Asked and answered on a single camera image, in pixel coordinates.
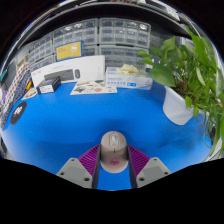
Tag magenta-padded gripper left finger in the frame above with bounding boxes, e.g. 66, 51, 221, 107
55, 143, 102, 190

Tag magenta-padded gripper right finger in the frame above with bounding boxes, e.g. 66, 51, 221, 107
126, 143, 172, 189

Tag beige computer mouse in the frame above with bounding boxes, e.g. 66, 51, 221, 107
100, 130, 129, 174

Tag black scalloped mouse pad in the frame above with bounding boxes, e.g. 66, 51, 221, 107
9, 101, 28, 125

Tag green plant in white pot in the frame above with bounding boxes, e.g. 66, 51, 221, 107
138, 26, 224, 158

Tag white and blue tissue box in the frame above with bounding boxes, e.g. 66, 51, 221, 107
105, 64, 154, 91

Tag small black box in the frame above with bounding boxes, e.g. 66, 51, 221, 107
35, 76, 62, 95

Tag long white keyboard box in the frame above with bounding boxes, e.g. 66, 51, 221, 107
30, 54, 106, 89

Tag red blue checkered cloth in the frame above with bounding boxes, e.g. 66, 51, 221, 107
6, 61, 31, 111

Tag yellow and blue box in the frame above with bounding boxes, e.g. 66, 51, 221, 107
55, 40, 85, 62

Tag dark wall shelf unit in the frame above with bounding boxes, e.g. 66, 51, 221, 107
6, 0, 201, 44

